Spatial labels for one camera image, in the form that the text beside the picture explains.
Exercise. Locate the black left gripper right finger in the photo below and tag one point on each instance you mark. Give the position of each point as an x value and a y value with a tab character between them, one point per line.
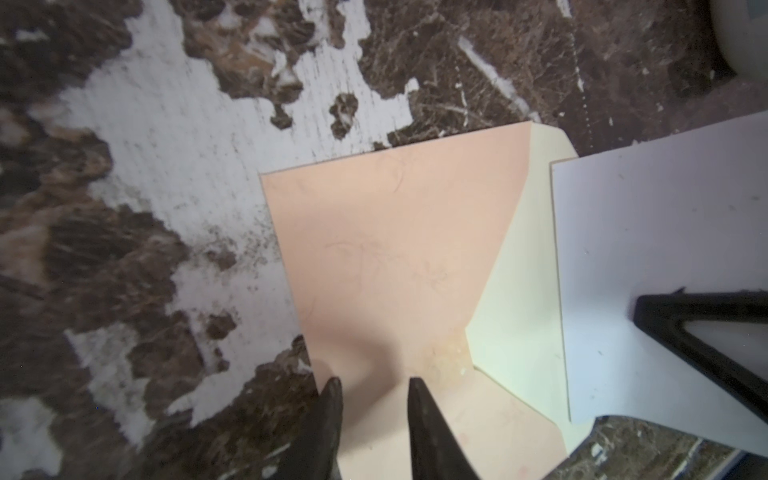
434	450

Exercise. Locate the small white alarm clock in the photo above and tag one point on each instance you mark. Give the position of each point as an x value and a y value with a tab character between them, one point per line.
740	28

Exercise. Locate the white letter paper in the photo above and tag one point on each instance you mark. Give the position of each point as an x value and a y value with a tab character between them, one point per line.
688	212

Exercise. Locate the peach pink envelope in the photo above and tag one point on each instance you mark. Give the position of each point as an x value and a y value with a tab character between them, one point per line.
435	260

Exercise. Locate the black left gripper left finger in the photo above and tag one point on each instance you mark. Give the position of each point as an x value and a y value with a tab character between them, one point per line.
313	454

